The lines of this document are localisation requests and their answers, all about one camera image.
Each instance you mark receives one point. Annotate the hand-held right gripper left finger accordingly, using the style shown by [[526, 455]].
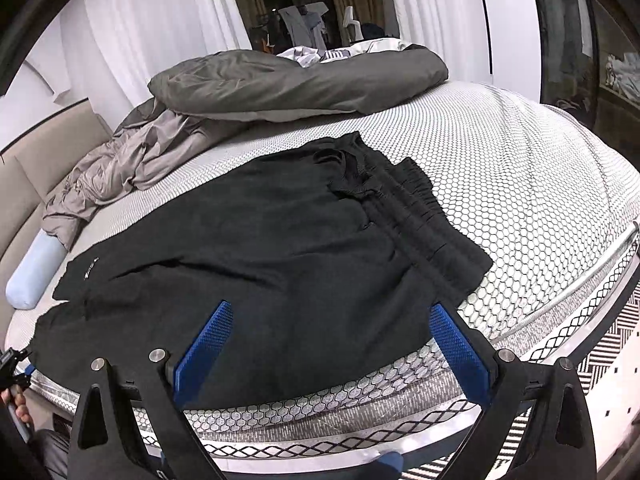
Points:
[[200, 355]]

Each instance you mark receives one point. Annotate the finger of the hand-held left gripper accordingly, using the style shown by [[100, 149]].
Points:
[[29, 371]]

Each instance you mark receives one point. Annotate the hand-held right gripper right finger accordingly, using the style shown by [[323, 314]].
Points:
[[460, 355]]

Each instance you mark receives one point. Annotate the black pants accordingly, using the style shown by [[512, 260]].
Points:
[[250, 240]]

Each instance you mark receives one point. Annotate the person's left hand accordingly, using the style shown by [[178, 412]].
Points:
[[17, 407]]

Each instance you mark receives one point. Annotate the light blue pillow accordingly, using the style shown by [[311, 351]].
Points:
[[35, 275]]

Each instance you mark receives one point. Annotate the blue object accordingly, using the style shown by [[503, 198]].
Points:
[[391, 462]]

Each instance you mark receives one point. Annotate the black white patterned rug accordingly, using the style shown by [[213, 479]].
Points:
[[600, 350]]

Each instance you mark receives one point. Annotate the beige padded headboard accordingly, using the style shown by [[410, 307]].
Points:
[[25, 210]]

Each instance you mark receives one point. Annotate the honeycomb patterned mattress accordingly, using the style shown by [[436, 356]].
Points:
[[500, 160]]

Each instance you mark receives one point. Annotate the light grey blanket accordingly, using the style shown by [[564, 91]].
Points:
[[130, 160]]

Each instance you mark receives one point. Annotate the white crumpled cloth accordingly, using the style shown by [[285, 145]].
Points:
[[300, 55]]

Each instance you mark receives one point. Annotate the dark wardrobe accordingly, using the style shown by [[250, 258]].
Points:
[[565, 35]]

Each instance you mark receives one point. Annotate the white curtain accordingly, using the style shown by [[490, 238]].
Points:
[[430, 10], [150, 20]]

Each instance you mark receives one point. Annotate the hanging clothes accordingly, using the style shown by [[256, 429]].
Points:
[[300, 25]]

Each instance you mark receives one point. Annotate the white chair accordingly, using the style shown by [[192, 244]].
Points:
[[351, 20]]

